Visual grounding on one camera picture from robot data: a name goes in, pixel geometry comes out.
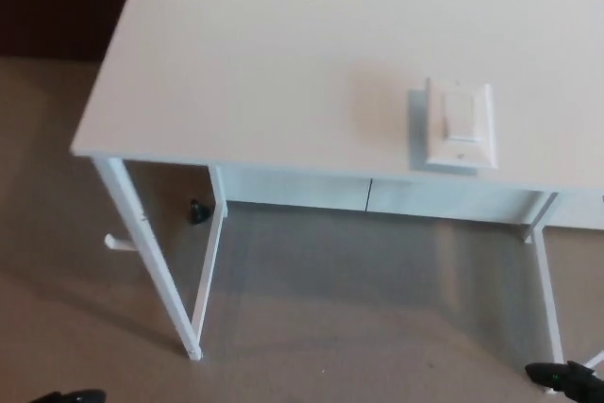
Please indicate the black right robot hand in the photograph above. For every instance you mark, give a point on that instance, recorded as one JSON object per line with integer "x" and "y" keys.
{"x": 575, "y": 381}

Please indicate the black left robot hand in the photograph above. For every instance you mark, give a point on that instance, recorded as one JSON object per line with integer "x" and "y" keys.
{"x": 71, "y": 397}

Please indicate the white light switch box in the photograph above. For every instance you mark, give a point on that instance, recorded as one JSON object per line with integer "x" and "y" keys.
{"x": 464, "y": 120}

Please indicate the small black floor object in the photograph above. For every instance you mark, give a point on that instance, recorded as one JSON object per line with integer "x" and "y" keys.
{"x": 198, "y": 212}

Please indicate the white table with metal legs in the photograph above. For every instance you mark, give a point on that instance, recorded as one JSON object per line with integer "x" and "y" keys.
{"x": 264, "y": 68}

